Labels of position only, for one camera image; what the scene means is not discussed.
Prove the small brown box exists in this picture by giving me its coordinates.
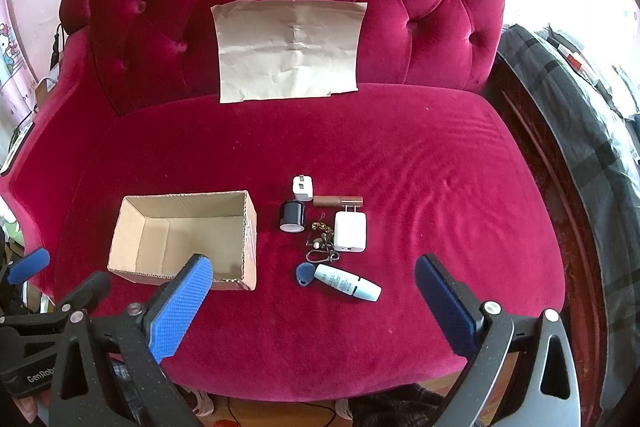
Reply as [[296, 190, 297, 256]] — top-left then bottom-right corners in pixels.
[[34, 78, 57, 108]]

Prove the small white cube charger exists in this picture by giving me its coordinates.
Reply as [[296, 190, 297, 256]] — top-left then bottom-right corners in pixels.
[[292, 175, 315, 202]]

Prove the red velvet tufted sofa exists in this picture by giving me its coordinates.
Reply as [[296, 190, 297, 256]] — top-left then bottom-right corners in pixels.
[[0, 0, 568, 410]]

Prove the metal keychain bunch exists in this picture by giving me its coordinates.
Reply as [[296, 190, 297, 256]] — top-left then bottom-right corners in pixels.
[[303, 218, 343, 264]]

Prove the blue key fob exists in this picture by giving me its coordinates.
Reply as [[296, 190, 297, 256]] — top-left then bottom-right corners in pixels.
[[293, 262, 316, 286]]

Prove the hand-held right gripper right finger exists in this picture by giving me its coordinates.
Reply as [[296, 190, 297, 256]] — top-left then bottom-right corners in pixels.
[[415, 254, 582, 427]]

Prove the black cable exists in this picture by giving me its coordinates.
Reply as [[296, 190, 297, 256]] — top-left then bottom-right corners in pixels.
[[49, 23, 66, 70]]

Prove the black round container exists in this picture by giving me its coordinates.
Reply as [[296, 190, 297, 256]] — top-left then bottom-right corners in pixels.
[[279, 200, 306, 233]]

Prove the light blue tube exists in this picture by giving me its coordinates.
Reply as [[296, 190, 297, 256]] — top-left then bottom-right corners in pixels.
[[314, 263, 382, 301]]

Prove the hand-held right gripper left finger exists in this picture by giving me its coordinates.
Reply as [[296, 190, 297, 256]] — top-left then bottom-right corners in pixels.
[[47, 253, 215, 427]]

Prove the grey plaid blanket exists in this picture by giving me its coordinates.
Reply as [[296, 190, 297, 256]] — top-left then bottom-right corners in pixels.
[[497, 23, 640, 413]]

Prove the cardboard box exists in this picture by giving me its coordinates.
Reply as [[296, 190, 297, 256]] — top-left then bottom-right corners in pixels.
[[107, 190, 258, 292]]

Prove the cartoon wall poster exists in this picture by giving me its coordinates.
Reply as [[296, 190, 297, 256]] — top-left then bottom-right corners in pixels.
[[0, 0, 40, 122]]

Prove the large white charger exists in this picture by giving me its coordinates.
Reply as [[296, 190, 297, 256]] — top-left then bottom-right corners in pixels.
[[334, 202, 367, 254]]

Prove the dark plaid cloth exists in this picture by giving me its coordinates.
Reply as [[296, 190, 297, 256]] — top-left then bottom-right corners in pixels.
[[350, 386, 453, 427]]

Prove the brown lipstick tube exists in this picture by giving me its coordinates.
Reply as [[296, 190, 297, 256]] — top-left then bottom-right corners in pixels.
[[313, 194, 363, 208]]

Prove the brown paper sheet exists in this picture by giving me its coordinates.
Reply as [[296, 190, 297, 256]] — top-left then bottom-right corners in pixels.
[[210, 0, 368, 104]]

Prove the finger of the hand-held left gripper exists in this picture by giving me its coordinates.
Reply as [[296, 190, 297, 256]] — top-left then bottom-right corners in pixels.
[[47, 271, 112, 314], [4, 248, 51, 289]]

